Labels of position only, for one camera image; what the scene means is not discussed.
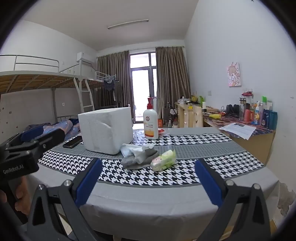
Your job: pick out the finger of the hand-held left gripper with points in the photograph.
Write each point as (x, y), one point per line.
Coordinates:
(32, 134)
(52, 138)

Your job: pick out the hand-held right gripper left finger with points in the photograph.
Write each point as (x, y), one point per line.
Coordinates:
(89, 180)

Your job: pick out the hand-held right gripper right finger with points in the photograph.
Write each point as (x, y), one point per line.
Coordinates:
(208, 183)

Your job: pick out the yellow foam net sleeve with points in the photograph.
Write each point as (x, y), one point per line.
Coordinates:
(165, 160)

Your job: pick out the grey sock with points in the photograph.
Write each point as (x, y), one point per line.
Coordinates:
(134, 162)

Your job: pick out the white foam box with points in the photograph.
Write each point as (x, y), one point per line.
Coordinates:
(106, 129)

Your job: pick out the person's left hand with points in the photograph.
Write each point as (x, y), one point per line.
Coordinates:
(23, 197)

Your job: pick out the blue orange quilt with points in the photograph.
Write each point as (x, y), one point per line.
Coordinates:
(62, 126)

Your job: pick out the black smartphone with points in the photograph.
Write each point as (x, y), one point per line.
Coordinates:
(72, 141)

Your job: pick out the houndstooth tablecloth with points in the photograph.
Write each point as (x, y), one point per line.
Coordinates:
(185, 169)

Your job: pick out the white bed ladder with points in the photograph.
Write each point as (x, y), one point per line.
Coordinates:
(86, 95)

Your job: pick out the metal bunk bed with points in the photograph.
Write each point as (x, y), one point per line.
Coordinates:
(34, 77)
(94, 81)

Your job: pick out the printed paper sheets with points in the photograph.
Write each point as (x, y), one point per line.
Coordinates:
(238, 130)

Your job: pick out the grey table cover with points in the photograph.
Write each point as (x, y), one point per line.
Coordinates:
(150, 204)

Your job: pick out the wooden desk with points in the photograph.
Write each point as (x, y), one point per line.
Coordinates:
(256, 143)

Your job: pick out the yellow item on desk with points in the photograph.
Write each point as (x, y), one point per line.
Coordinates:
(215, 116)

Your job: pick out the small red packet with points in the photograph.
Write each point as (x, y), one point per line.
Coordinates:
(161, 131)

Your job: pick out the water bottle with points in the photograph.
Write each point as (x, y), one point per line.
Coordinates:
(170, 124)

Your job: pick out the orange bag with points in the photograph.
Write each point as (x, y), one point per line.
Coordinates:
(160, 122)

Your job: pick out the hanging dark blue garment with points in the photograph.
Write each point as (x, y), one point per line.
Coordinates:
(108, 85)

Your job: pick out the hanging dark grey garment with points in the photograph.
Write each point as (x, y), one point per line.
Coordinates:
(118, 91)

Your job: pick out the white lotion pump bottle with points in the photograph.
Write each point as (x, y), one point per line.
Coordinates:
(150, 125)

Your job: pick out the green packet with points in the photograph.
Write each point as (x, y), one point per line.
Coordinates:
(202, 99)

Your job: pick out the row of toiletry bottles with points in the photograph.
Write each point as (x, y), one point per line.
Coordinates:
(266, 118)

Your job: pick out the white air conditioner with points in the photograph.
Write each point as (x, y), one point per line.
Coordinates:
(85, 57)

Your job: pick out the brown curtain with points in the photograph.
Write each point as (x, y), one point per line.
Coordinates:
(172, 74)
(113, 69)

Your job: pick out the glass balcony door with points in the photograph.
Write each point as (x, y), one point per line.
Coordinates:
(143, 88)

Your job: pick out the ceiling tube light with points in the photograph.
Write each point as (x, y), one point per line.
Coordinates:
(128, 24)

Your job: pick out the pink wall poster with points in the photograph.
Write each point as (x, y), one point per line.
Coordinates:
(234, 74)

